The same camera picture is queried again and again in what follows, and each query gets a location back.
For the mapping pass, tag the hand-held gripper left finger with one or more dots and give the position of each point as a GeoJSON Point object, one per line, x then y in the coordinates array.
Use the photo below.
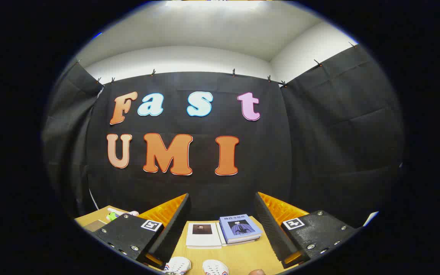
{"type": "Point", "coordinates": [174, 225]}

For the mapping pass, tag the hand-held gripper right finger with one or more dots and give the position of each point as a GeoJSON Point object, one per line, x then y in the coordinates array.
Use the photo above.
{"type": "Point", "coordinates": [271, 225]}

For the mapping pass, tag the white shoe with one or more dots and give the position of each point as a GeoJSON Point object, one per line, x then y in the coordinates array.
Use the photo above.
{"type": "Point", "coordinates": [178, 265]}
{"type": "Point", "coordinates": [215, 267]}

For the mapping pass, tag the white book with portrait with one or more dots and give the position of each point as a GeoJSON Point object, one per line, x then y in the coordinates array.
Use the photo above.
{"type": "Point", "coordinates": [204, 238]}

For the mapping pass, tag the black backdrop cloth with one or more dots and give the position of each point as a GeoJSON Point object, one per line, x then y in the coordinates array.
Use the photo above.
{"type": "Point", "coordinates": [204, 183]}

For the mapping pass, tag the pink starfish plush toy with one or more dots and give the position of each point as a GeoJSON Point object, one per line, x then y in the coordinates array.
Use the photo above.
{"type": "Point", "coordinates": [115, 215]}

